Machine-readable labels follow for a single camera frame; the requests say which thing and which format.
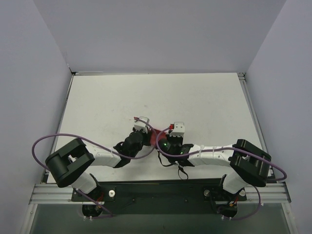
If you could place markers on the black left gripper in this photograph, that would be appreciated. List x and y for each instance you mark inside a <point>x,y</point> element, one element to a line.
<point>146,137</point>

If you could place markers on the aluminium front crossbar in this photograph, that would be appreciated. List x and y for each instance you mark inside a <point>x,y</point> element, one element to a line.
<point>186,190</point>

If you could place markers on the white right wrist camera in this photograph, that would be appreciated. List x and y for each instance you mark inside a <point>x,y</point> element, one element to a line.
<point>177,129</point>

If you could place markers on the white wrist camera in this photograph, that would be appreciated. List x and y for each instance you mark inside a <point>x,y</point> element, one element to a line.
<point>177,129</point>
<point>140,124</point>

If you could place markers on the pink paper box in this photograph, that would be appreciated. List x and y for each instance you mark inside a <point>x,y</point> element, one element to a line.
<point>152,134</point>

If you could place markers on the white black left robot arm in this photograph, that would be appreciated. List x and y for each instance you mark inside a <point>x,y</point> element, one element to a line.
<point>68,164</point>

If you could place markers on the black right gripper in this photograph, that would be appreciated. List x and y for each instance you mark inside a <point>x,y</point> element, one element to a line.
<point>175,140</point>

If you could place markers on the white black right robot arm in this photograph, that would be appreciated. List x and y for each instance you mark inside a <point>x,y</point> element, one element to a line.
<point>246,160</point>

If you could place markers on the aluminium table frame rail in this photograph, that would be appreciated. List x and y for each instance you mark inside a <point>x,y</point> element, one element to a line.
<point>243,83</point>

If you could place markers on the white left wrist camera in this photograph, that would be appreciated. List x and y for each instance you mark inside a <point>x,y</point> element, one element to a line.
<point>140,124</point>

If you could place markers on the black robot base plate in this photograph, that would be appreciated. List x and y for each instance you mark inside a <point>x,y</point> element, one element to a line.
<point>162,206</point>

